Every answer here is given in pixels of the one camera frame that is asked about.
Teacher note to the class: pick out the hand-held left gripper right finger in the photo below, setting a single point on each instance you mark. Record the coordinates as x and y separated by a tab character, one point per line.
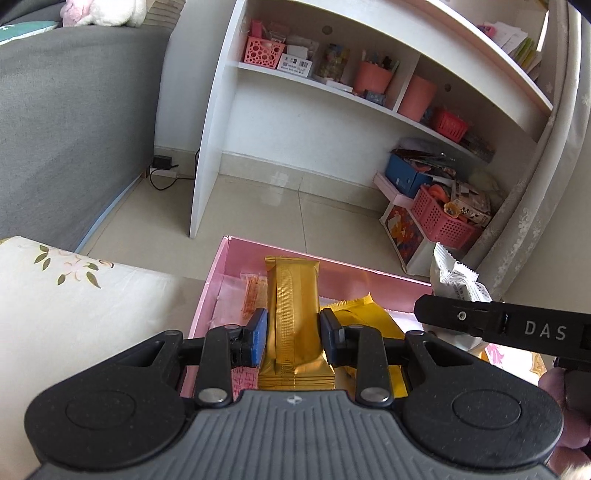
328	334

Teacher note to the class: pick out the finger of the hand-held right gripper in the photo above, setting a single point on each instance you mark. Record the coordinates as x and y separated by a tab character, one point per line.
461	318

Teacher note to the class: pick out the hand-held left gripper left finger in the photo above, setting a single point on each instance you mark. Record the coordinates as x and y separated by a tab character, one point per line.
258	337

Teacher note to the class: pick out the white printed snack packet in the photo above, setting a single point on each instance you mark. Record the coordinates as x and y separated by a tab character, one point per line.
455	281

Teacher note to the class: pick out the gold snack bar packet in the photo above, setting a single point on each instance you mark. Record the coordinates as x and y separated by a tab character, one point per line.
295	314

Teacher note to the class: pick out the pink cardboard box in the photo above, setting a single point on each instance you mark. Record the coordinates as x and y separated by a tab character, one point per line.
351	274

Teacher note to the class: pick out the person's right hand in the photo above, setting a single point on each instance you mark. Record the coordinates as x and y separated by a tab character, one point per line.
554	385

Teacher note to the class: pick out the yellow ribbed snack packet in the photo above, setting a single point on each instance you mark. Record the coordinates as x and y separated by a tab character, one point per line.
364	318

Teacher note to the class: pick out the clear orange snack packet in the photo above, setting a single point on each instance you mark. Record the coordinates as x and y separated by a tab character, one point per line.
251	295

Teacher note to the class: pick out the pink snack packet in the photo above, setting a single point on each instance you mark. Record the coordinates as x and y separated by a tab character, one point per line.
240	382

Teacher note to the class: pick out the large pink plastic basket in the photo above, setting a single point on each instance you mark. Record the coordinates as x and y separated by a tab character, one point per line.
441	219

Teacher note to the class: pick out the pink printed stool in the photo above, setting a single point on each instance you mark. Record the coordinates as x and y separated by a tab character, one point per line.
401	230

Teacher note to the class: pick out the black white printed box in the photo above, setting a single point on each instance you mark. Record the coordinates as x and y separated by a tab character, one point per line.
471	203

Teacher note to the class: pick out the blue box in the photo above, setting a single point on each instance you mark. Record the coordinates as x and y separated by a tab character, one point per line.
406	174

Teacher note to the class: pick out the pile of dark packets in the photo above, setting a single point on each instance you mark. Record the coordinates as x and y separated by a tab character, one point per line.
422	159

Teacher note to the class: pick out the floral bed sheet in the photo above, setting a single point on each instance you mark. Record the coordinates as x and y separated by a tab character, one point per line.
92	323

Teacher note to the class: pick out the white power strip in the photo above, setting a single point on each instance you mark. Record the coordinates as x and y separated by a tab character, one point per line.
165	174

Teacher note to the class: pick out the small red basket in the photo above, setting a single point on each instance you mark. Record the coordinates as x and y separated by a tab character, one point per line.
450	123

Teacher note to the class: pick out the black power adapter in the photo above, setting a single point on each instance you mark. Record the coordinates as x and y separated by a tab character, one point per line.
161	162

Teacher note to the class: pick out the white desk with shelves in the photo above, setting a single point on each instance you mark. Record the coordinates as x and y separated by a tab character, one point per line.
217	138

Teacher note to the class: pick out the coral plastic cup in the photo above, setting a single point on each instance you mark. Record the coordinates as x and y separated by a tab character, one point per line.
416	98

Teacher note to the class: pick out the coral pen holder cup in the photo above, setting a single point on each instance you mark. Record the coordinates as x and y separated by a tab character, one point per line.
371	77

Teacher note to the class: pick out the clear plastic jar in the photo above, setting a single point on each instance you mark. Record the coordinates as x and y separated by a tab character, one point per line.
331	62

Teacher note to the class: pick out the white labelled box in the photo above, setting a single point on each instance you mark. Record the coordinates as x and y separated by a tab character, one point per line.
294	63

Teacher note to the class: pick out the stack of papers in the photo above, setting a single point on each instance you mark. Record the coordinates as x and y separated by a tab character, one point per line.
512	39

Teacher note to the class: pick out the small pink perforated basket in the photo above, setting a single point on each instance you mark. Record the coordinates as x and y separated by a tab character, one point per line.
263	51

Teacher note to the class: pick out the grey sofa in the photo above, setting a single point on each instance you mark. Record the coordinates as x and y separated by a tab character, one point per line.
69	115

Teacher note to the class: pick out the white pink plush toy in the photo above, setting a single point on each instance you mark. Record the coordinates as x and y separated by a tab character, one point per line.
101	11

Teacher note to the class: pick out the green cushion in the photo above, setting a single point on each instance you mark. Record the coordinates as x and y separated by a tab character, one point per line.
18	31

